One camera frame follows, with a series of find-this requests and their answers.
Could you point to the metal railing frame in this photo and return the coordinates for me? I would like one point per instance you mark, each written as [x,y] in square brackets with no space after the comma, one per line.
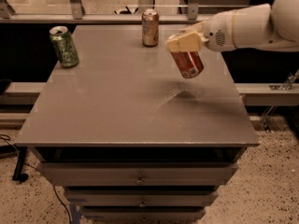
[115,11]

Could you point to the grey drawer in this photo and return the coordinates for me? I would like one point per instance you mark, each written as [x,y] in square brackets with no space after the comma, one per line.
[144,214]
[141,197]
[137,174]

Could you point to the red coke can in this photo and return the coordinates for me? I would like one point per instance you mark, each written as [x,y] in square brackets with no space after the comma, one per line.
[189,63]

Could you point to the middle grey drawer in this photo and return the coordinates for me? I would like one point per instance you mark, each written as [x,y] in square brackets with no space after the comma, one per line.
[141,197]

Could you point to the green soda can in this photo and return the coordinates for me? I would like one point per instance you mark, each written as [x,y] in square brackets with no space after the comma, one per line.
[64,46]

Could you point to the bottom grey drawer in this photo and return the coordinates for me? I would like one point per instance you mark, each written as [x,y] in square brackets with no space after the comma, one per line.
[144,214]

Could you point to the brown gold soda can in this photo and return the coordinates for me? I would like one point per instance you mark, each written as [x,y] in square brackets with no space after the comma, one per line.
[150,28]

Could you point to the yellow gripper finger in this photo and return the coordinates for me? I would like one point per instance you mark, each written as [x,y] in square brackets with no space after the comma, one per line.
[198,28]
[185,41]

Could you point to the top grey drawer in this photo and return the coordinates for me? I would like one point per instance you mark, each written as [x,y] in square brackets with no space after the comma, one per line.
[137,174]

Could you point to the grey drawer cabinet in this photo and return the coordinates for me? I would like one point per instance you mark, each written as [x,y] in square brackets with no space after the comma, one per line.
[126,103]

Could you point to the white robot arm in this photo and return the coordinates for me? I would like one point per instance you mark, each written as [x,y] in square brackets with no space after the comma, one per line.
[272,27]

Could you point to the black stand leg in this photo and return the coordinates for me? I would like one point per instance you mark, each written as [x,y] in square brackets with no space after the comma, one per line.
[18,174]

